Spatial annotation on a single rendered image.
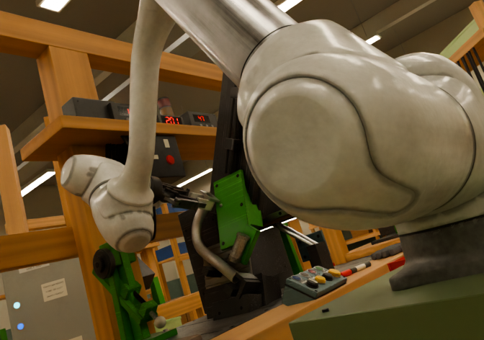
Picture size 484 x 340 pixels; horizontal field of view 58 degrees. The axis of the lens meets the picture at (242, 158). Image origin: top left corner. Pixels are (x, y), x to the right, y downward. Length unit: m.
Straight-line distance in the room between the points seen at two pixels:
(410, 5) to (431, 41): 2.09
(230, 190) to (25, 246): 0.58
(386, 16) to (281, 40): 8.36
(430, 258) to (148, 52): 0.66
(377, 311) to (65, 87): 1.24
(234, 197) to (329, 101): 0.95
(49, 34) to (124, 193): 0.80
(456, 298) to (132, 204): 0.66
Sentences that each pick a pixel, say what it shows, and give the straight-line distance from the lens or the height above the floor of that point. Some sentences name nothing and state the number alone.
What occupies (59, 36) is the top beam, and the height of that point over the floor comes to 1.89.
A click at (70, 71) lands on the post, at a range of 1.55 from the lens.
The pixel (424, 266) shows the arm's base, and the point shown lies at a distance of 0.56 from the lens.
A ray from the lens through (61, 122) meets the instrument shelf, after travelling 1.28.
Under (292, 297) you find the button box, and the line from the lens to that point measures 1.00.
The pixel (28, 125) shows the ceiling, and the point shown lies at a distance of 8.67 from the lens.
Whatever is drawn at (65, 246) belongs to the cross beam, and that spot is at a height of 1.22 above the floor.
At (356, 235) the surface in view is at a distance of 10.37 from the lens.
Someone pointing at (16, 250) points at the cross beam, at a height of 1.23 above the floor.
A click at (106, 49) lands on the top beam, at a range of 1.70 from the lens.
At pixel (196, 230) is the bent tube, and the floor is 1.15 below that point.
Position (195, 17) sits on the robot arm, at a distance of 0.55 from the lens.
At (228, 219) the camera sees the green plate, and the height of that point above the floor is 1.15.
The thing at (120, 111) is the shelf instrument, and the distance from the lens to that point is 1.45.
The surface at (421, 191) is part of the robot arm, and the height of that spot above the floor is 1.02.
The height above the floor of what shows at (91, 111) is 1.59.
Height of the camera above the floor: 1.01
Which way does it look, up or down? 13 degrees up
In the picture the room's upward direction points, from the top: 18 degrees counter-clockwise
